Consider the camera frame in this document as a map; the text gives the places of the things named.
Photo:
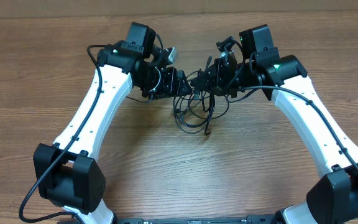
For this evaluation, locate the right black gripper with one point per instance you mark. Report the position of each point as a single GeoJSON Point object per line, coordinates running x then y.
{"type": "Point", "coordinates": [215, 84]}

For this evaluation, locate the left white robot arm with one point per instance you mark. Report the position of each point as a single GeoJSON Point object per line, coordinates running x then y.
{"type": "Point", "coordinates": [67, 171]}

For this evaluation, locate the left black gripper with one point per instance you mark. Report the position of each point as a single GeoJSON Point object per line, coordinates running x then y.
{"type": "Point", "coordinates": [173, 84]}

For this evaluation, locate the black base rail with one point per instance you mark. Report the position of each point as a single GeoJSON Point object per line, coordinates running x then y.
{"type": "Point", "coordinates": [194, 220]}

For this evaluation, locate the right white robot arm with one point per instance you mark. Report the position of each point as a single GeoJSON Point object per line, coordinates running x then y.
{"type": "Point", "coordinates": [285, 82]}

